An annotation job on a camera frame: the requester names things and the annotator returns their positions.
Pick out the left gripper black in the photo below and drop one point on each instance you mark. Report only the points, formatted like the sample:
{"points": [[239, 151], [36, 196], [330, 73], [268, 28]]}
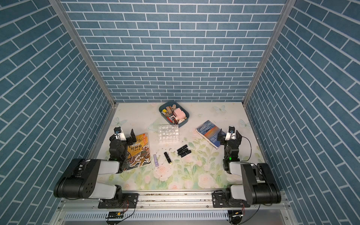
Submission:
{"points": [[132, 136]]}

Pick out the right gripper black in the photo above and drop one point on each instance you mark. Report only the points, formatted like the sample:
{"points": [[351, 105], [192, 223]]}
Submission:
{"points": [[221, 137]]}

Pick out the purple lip balm tube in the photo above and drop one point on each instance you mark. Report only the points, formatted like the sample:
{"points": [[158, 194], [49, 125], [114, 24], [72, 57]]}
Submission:
{"points": [[156, 161]]}

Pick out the black lipstick gold band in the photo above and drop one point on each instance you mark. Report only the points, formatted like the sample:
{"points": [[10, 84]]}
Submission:
{"points": [[167, 157]]}

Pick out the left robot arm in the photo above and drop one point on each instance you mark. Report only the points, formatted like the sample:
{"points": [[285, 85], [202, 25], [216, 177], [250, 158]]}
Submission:
{"points": [[80, 179]]}

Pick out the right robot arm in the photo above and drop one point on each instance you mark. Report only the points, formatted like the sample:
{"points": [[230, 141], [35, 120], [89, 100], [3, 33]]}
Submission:
{"points": [[258, 182]]}

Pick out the clear acrylic lipstick organizer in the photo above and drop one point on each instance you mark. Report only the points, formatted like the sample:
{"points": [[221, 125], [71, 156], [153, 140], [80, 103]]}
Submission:
{"points": [[168, 133]]}

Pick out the blue paperback book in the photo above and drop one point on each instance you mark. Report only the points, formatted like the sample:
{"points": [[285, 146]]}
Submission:
{"points": [[209, 132]]}

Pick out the orange children's story book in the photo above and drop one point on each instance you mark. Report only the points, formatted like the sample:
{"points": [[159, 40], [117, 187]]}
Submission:
{"points": [[138, 154]]}

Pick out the teal plastic storage bin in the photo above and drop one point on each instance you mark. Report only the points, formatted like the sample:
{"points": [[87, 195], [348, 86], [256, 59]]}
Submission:
{"points": [[166, 111]]}

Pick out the pink compact in bin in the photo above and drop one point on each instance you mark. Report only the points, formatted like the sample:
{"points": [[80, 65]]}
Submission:
{"points": [[179, 114]]}

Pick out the green circuit board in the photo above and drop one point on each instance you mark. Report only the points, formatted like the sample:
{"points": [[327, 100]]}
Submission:
{"points": [[117, 215]]}

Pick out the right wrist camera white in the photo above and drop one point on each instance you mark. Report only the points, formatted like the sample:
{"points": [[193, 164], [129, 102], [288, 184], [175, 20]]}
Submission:
{"points": [[231, 133]]}

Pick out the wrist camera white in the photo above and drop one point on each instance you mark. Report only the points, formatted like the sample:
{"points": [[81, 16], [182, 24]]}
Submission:
{"points": [[119, 134], [231, 133]]}

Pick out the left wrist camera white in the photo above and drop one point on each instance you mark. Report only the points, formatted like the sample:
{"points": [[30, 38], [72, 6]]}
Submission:
{"points": [[119, 134]]}

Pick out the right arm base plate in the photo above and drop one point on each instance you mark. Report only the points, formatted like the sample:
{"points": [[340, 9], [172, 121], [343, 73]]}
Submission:
{"points": [[222, 199]]}

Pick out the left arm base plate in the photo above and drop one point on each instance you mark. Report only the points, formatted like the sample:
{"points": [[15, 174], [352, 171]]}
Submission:
{"points": [[125, 201]]}

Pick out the white vented cable duct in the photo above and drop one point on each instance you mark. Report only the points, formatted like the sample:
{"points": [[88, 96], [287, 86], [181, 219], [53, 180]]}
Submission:
{"points": [[148, 215]]}

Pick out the right circuit board with wires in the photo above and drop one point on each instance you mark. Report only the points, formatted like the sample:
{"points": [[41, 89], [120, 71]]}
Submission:
{"points": [[235, 217]]}

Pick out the aluminium rail frame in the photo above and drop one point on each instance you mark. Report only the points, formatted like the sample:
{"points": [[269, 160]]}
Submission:
{"points": [[191, 200]]}

